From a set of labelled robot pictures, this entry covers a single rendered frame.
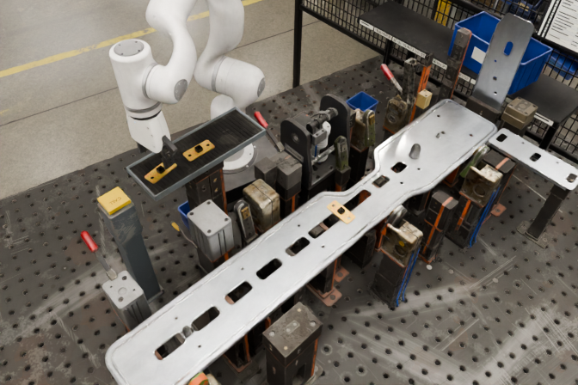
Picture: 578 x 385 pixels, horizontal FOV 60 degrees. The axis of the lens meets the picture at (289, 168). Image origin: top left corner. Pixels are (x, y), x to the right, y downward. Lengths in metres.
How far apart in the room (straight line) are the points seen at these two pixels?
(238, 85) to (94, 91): 2.15
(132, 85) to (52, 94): 2.62
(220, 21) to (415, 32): 0.94
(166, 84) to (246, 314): 0.58
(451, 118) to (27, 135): 2.54
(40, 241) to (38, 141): 1.54
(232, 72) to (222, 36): 0.14
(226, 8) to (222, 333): 0.86
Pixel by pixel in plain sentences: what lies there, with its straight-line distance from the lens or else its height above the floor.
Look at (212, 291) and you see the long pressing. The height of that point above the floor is 1.00.
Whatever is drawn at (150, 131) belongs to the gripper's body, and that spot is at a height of 1.34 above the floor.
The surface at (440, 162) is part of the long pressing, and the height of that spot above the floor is 1.00.
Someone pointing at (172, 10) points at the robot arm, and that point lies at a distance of 1.16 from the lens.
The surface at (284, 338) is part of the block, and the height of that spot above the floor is 1.03.
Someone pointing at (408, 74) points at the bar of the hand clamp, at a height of 1.18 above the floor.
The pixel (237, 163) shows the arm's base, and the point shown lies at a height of 0.78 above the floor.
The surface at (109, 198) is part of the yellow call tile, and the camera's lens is 1.33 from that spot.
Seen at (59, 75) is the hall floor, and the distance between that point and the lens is 3.88.
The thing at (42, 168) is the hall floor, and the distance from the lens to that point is 3.21.
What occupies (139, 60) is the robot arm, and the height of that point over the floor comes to 1.53.
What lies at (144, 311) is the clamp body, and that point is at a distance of 1.33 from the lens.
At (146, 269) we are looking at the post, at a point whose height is 0.86.
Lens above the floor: 2.13
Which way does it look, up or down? 47 degrees down
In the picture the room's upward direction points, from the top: 1 degrees clockwise
